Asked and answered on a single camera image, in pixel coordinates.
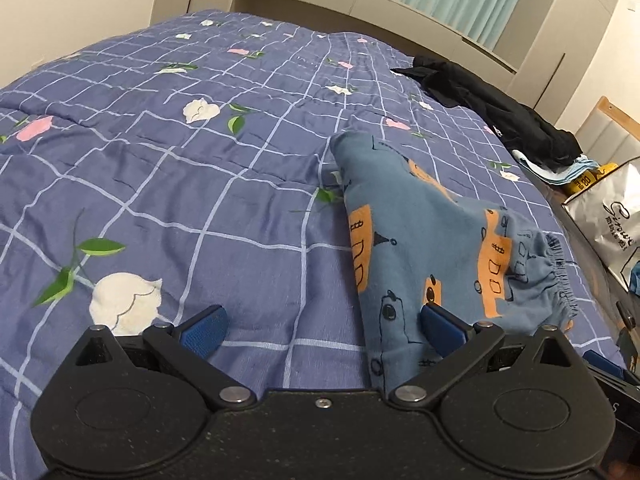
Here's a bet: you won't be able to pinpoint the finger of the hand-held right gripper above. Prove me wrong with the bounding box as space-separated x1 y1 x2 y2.
615 300 640 361
581 350 640 410

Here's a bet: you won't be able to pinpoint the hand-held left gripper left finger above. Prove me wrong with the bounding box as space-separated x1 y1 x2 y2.
75 304 257 410

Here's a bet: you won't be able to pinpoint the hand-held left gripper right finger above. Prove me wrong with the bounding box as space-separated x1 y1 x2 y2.
390 304 576 409

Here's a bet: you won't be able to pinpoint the blue pants with orange print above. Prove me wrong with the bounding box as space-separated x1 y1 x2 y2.
329 131 576 395

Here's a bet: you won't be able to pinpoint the white shopping bag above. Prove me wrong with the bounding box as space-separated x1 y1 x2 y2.
561 156 640 293

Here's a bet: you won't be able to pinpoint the purple checked floral blanket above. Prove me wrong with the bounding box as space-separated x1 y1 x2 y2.
0 8 628 480

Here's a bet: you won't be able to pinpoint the yellow packet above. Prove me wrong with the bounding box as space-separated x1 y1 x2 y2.
565 162 621 198

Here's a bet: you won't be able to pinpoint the light blue cloth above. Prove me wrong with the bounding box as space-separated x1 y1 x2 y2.
510 149 598 186

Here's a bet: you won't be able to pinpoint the grey padded wooden headboard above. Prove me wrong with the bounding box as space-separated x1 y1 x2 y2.
575 95 640 166

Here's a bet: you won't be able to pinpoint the black clothing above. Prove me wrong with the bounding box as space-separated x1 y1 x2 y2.
390 55 583 168

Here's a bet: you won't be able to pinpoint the beige window cabinet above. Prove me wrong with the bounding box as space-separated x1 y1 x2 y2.
155 0 628 111

